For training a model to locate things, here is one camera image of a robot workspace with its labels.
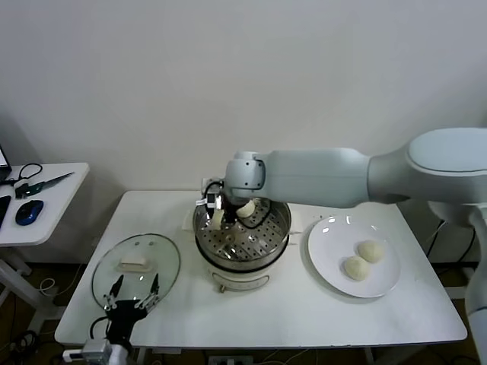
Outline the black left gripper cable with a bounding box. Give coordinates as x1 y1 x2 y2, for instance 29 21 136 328
90 317 111 339

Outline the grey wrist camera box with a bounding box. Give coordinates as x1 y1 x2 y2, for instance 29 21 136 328
62 339 113 364
195 176 225 211

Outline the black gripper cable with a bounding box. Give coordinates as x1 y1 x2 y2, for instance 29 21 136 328
90 317 111 339
239 201 275 230

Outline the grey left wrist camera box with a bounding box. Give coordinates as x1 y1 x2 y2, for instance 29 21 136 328
62 339 113 364

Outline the black looped cable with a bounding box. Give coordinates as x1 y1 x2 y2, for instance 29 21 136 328
0 163 43 188

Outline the blue black computer mouse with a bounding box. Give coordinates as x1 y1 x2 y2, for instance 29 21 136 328
14 199 45 227

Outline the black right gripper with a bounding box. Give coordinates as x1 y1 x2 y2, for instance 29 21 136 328
221 196 243 233

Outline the glass lid with cream handle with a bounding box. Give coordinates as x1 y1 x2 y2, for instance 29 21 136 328
91 233 182 316

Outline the laptop computer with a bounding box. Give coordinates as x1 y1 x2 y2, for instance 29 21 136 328
0 146 12 183

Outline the white floor cable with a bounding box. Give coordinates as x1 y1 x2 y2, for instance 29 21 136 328
39 278 59 297

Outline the black floor cable bundle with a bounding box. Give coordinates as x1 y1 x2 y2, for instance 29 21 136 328
7 329 41 357

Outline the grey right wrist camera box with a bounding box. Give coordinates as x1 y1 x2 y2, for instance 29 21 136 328
195 176 225 211

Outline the cream electric cooker pot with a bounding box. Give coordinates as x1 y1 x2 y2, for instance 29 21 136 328
182 207 304 294

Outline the white round plate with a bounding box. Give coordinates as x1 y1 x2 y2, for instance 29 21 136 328
302 215 403 300

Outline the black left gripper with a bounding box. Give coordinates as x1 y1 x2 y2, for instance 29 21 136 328
103 272 161 345

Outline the black keyboard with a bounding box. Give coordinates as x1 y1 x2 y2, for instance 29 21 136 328
0 195 12 230

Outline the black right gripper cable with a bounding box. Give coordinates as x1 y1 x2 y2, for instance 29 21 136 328
239 201 275 230

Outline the white side table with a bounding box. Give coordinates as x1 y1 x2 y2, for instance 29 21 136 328
0 162 91 309

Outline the steel steamer basket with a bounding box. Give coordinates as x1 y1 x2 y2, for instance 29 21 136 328
193 181 292 271

